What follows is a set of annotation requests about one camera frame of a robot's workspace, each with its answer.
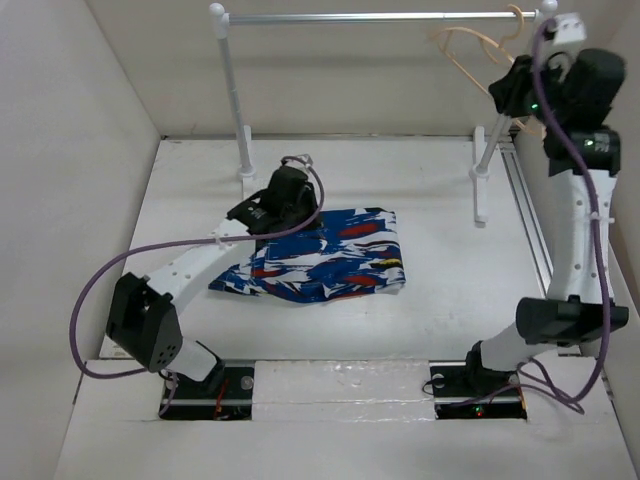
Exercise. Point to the blue patterned trousers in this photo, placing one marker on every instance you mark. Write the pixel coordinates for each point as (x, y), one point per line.
(355, 252)

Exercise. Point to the aluminium rail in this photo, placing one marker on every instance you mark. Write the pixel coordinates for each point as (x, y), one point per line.
(529, 219)

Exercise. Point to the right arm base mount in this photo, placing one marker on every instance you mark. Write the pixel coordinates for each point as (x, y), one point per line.
(456, 397)

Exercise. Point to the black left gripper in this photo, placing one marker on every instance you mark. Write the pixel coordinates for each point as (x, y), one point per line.
(307, 195)

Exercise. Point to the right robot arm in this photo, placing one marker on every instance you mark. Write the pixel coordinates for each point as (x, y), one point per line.
(569, 89)

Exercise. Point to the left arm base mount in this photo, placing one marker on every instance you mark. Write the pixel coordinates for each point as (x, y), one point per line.
(231, 399)

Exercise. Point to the white clothes rack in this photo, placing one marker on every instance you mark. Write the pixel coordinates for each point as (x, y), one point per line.
(381, 68)

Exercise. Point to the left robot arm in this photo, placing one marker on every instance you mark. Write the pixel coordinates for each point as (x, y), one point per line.
(144, 314)

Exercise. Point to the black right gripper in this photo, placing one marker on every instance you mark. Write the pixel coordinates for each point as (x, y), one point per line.
(506, 91)

